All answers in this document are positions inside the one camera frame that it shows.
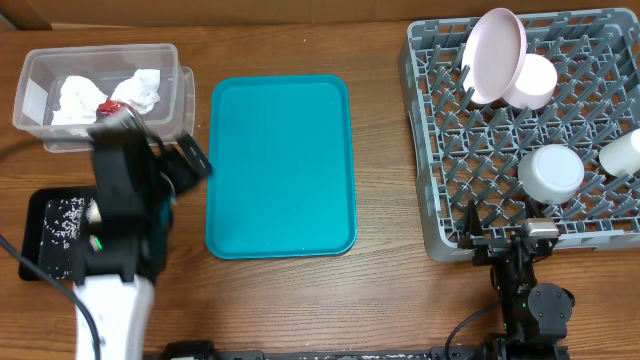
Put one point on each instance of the teal serving tray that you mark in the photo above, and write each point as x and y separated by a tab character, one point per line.
283	183

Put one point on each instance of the grey bowl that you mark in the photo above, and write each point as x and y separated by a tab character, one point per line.
551	174

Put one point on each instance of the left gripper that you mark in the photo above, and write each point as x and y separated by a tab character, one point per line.
194	155

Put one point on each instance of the red snack wrapper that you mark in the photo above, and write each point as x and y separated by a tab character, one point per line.
109	107

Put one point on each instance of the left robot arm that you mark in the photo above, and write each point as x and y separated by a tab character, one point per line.
122	248

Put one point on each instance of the clear plastic bin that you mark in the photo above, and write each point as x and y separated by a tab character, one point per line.
45	70

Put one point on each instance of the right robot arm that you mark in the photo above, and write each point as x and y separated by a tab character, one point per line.
535	315

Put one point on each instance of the white paper cup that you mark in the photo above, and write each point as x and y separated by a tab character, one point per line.
621	157

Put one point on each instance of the large white plate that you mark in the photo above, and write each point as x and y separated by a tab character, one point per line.
494	54

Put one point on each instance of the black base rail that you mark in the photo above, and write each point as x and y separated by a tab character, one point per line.
206	350

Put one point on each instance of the white napkin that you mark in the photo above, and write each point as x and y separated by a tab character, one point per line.
80	97

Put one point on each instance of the grey dish rack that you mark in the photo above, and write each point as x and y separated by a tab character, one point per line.
467	152

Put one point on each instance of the pile of rice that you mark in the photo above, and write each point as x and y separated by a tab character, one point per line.
63	218

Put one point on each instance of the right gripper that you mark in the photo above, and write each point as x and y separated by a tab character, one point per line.
490	247

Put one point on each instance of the small white bowl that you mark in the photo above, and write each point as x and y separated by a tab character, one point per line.
535	84

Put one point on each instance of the black tray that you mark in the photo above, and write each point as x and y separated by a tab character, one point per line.
56	263

